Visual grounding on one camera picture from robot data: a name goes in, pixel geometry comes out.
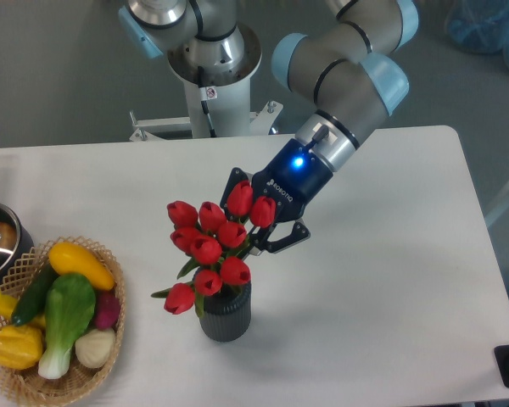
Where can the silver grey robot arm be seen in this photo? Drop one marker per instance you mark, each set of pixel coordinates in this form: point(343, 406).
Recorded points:
point(348, 75)

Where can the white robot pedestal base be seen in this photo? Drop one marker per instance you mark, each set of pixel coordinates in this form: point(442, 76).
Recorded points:
point(212, 111)

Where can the green bok choy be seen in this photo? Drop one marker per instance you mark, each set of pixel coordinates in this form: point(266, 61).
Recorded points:
point(69, 309)

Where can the dark green cucumber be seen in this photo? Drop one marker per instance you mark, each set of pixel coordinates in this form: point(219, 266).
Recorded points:
point(32, 301)

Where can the small yellow gourd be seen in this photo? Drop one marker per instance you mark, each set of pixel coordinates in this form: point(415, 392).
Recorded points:
point(7, 306)

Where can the cream white garlic bulb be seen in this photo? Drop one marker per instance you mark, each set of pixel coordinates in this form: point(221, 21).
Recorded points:
point(94, 348)

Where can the blue plastic bag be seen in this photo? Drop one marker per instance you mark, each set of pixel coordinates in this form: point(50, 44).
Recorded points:
point(480, 27)

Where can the red tulip bouquet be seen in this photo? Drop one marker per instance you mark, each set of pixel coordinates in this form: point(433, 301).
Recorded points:
point(216, 241)

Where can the purple red radish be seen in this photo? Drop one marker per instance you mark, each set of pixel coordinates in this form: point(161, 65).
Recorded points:
point(107, 311)

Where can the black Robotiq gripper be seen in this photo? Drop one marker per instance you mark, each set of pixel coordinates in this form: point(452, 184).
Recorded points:
point(292, 178)

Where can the yellow bell pepper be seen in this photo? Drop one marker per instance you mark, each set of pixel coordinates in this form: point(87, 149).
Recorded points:
point(21, 347)

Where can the yellow squash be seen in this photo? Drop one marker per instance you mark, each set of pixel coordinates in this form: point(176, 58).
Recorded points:
point(66, 258)

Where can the woven wicker basket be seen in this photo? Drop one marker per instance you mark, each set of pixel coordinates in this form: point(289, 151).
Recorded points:
point(26, 388)

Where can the dark grey ribbed vase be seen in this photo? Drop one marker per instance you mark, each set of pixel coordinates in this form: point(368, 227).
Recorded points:
point(227, 314)

